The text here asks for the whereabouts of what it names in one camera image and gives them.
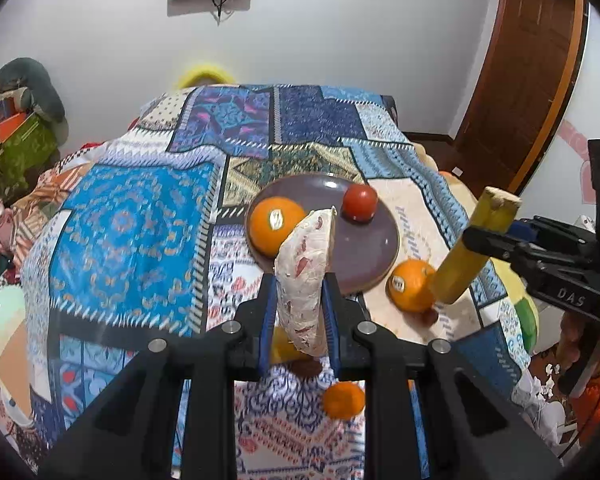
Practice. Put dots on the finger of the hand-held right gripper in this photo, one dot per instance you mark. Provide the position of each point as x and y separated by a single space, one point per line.
525 230
500 246

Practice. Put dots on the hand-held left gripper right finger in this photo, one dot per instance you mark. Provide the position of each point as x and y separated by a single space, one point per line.
331 332

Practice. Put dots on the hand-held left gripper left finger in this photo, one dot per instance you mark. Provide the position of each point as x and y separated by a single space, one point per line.
266 327

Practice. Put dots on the yellow banana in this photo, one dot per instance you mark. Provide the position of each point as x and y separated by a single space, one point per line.
467 260

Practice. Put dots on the white pink speckled fruit wedge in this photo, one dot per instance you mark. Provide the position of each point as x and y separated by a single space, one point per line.
302 280

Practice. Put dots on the purple round plate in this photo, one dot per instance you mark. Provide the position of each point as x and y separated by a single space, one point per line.
360 255

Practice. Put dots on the person's right hand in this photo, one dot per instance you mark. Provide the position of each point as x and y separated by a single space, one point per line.
570 340

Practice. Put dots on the yellow lemon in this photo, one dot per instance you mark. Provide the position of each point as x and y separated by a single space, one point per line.
281 349

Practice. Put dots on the dark brown round fruit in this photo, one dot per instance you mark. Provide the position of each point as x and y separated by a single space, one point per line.
306 366

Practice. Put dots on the yellow green pillow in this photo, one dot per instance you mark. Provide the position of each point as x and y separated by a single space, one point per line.
522 305

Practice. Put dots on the small orange tangerine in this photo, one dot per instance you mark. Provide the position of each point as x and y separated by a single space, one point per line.
343 401

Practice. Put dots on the large orange with sticker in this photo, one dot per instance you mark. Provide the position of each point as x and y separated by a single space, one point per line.
411 286
272 232

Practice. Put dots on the small dark red fruit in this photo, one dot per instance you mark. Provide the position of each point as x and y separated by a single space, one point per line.
430 316

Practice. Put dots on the red tomato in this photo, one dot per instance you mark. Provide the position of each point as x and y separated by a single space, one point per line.
359 202

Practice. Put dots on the white crumpled cloth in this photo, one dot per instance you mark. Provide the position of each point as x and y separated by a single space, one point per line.
542 405

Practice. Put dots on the brown wooden door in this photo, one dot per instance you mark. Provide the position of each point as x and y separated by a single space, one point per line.
530 75

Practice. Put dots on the blue patchwork blanket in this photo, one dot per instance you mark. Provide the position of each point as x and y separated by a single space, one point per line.
130 240

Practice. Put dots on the yellow plush toy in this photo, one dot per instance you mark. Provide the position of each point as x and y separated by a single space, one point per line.
202 76

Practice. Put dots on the pale green ball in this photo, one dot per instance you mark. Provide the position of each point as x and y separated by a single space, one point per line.
2 307

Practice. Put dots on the green patterned box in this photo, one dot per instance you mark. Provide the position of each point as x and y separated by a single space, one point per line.
17 160

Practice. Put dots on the orange patterned box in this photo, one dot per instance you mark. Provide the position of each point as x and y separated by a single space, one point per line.
5 127

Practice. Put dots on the grey plush toy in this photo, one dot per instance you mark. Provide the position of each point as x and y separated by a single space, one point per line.
32 87

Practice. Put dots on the pink wall sticker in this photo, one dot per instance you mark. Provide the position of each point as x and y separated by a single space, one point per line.
577 142

